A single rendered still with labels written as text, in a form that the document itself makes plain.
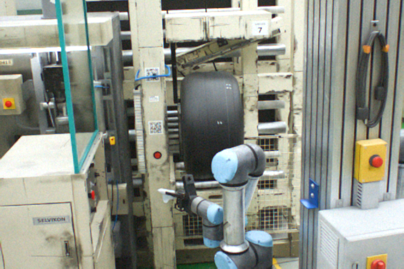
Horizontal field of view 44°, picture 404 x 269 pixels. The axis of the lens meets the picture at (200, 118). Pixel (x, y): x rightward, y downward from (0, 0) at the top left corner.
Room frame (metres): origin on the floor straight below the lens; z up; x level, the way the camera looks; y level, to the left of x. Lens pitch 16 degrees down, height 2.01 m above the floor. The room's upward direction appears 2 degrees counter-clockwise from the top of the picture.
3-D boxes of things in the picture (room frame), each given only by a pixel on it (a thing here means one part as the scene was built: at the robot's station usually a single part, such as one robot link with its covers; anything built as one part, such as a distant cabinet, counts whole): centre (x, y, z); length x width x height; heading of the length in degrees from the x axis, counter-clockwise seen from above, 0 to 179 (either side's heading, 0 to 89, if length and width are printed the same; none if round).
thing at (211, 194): (2.53, -0.01, 0.83); 0.36 x 0.09 x 0.06; 93
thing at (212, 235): (1.91, -0.04, 0.94); 0.11 x 0.08 x 0.11; 128
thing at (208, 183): (2.53, -0.02, 0.90); 0.35 x 0.05 x 0.05; 93
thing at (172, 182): (2.66, 0.17, 0.90); 0.40 x 0.03 x 0.10; 3
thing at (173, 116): (3.04, 0.23, 1.05); 0.20 x 0.15 x 0.30; 93
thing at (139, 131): (2.60, 0.33, 1.19); 0.05 x 0.04 x 0.48; 3
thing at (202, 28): (2.97, -0.12, 1.71); 0.61 x 0.25 x 0.15; 93
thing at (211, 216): (1.90, -0.03, 1.04); 0.11 x 0.08 x 0.09; 38
